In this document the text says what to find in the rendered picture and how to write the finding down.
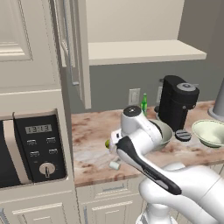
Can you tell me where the open beige cupboard door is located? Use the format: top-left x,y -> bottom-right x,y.
52,0 -> 92,110

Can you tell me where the beige drawer front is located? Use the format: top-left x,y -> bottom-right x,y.
76,178 -> 144,203

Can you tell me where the silver cupboard door handle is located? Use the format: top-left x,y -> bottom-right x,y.
62,0 -> 81,87

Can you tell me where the grey cone-shaped appliance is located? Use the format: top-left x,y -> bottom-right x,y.
207,78 -> 224,123

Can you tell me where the silver drawer handle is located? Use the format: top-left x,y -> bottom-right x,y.
101,185 -> 125,193

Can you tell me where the beige cupboard door under microwave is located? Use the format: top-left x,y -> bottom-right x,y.
0,189 -> 79,224

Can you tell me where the silver lower cupboard handle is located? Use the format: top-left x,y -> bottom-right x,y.
82,206 -> 89,224

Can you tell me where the white wall socket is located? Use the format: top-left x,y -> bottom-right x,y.
156,85 -> 164,103
128,87 -> 141,107

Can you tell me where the black built-in microwave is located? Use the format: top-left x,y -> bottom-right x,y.
0,108 -> 68,191

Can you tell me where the beige lower cupboard door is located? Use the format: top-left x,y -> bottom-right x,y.
78,194 -> 147,224

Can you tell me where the green glass bottle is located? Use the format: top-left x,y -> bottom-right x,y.
140,93 -> 149,117

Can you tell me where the beige wall shelf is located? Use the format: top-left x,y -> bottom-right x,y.
87,38 -> 208,67

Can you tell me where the pale green bowl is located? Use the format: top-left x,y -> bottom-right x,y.
191,119 -> 224,149
148,118 -> 174,151

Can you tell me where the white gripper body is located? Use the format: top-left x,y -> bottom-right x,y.
108,139 -> 121,156

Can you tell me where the beige upper cupboard door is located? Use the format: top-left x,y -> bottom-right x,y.
0,0 -> 61,92

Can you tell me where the silver handle under microwave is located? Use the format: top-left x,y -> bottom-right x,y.
0,207 -> 11,224

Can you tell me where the silver microwave knob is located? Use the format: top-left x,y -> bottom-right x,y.
38,162 -> 56,179

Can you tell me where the white marshmallow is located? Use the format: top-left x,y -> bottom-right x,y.
108,160 -> 122,172

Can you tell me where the black coffee machine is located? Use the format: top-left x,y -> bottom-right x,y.
153,74 -> 200,143

